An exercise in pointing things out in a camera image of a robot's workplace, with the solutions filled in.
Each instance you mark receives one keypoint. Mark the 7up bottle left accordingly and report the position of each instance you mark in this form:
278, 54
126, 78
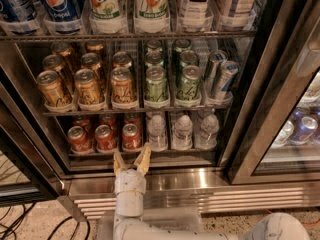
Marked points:
107, 16

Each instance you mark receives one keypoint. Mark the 7up bottle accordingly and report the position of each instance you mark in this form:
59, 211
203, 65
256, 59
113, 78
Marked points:
151, 15
107, 16

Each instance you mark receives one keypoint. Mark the green LaCroix can front left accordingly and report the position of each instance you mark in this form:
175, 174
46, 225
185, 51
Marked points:
156, 84

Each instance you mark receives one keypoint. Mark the white tea bottle left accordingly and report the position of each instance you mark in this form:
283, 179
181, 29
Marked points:
193, 14

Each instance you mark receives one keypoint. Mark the fridge glass door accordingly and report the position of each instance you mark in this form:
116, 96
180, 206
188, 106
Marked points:
284, 89
32, 178

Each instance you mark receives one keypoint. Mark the green LaCroix can front right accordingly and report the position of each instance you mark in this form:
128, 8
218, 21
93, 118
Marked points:
189, 82

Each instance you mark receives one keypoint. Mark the orange LaCroix can front right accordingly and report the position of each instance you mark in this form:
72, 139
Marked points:
123, 86

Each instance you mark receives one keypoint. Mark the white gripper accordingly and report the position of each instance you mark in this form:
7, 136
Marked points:
130, 181

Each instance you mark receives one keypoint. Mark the orange lacroix can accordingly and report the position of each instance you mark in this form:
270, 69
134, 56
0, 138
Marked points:
53, 89
123, 86
88, 87

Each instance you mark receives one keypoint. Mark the slim silver can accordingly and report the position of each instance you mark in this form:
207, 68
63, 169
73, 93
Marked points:
215, 59
224, 80

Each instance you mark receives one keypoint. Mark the orange LaCroix can front middle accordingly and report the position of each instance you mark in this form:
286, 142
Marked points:
88, 87

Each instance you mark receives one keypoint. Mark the blue can behind door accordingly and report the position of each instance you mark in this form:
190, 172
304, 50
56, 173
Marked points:
304, 128

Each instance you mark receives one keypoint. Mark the orange LaCroix can front left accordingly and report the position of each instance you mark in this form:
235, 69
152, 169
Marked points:
53, 89

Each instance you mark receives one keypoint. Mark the clear plastic bin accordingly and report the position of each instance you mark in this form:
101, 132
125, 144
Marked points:
158, 220

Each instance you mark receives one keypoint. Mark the dark blue bottle far left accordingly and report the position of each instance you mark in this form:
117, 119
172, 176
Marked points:
18, 16

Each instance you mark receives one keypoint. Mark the white tea bottle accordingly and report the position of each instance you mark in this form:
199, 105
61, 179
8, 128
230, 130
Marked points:
193, 14
234, 13

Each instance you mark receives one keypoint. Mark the clear water bottle left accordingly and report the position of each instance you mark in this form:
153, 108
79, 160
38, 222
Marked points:
156, 129

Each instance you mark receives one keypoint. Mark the red coke can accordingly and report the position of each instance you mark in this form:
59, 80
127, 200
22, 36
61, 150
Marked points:
79, 140
82, 121
131, 139
133, 118
105, 138
108, 119

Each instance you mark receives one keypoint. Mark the steel fridge base grille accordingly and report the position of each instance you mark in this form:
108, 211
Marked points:
207, 190

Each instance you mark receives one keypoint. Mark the clear water bottle middle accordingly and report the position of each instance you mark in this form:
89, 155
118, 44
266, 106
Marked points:
182, 129

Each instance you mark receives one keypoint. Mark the white tea bottle right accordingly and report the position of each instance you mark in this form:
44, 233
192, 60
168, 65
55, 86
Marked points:
234, 13

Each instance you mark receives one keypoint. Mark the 7up bottle right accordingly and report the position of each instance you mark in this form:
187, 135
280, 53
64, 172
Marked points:
151, 15

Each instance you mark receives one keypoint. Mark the left fridge glass door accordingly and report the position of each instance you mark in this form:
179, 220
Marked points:
32, 178

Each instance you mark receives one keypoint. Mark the right fridge glass door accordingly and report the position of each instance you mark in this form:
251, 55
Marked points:
284, 89

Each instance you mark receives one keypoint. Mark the slim silver can front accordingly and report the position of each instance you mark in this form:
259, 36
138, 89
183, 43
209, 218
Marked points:
224, 80

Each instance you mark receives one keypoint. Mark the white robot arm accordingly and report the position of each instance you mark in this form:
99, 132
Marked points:
275, 226

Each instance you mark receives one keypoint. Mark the Pepsi bottle blue label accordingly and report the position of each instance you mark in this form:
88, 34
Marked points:
64, 15

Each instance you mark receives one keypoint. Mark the green lacroix can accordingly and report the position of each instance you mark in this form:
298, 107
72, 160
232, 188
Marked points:
156, 84
189, 82

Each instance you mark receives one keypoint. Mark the slim silver can back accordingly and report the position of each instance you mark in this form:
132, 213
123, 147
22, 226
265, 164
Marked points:
215, 59

